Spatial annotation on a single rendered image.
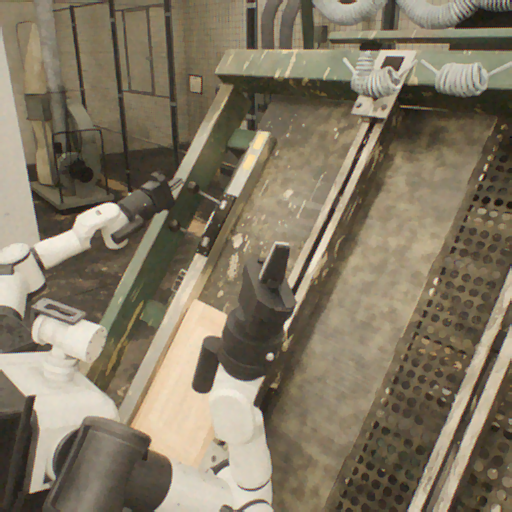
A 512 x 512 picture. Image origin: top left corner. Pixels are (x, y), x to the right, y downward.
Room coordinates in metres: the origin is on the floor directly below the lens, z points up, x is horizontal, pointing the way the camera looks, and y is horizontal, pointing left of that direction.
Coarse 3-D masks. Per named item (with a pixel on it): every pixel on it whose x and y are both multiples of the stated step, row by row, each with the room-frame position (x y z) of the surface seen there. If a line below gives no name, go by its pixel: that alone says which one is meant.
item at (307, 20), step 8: (304, 0) 1.99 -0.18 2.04; (304, 8) 1.99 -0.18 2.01; (312, 8) 1.99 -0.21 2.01; (304, 16) 2.00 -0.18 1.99; (312, 16) 2.00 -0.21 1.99; (304, 24) 2.00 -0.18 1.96; (312, 24) 2.00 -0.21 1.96; (304, 32) 2.00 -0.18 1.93; (312, 32) 2.00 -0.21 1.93; (304, 40) 2.01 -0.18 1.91; (312, 40) 2.01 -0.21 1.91; (304, 48) 2.01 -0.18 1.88; (312, 48) 2.01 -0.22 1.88
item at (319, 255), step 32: (384, 128) 1.24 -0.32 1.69; (352, 160) 1.21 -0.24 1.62; (352, 192) 1.15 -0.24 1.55; (320, 224) 1.13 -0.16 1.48; (352, 224) 1.16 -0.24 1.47; (320, 256) 1.07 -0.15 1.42; (320, 288) 1.07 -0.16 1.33; (288, 320) 1.00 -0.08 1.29; (288, 352) 0.99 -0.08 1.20; (224, 448) 0.85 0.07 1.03
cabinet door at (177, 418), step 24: (192, 312) 1.22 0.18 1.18; (216, 312) 1.18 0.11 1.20; (192, 336) 1.17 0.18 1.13; (168, 360) 1.15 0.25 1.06; (192, 360) 1.12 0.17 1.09; (168, 384) 1.10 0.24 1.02; (144, 408) 1.09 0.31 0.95; (168, 408) 1.05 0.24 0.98; (192, 408) 1.02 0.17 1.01; (168, 432) 1.00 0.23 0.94; (192, 432) 0.97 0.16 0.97; (168, 456) 0.95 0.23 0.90; (192, 456) 0.92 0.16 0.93
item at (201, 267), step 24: (264, 144) 1.47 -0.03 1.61; (240, 168) 1.46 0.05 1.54; (240, 192) 1.40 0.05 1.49; (216, 240) 1.32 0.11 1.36; (192, 264) 1.31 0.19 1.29; (192, 288) 1.25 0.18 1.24; (168, 312) 1.24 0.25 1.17; (168, 336) 1.18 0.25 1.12; (144, 360) 1.17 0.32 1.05; (144, 384) 1.12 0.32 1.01; (120, 408) 1.10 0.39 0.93
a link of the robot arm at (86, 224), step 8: (96, 208) 1.25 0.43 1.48; (104, 208) 1.25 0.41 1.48; (112, 208) 1.25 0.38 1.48; (80, 216) 1.22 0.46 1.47; (88, 216) 1.22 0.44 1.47; (96, 216) 1.22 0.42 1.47; (104, 216) 1.22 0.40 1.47; (112, 216) 1.22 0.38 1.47; (80, 224) 1.20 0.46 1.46; (88, 224) 1.19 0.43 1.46; (96, 224) 1.20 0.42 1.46; (104, 224) 1.21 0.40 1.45; (80, 232) 1.19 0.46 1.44; (88, 232) 1.19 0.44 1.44; (80, 240) 1.19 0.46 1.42; (88, 240) 1.19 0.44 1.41; (88, 248) 1.21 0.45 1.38
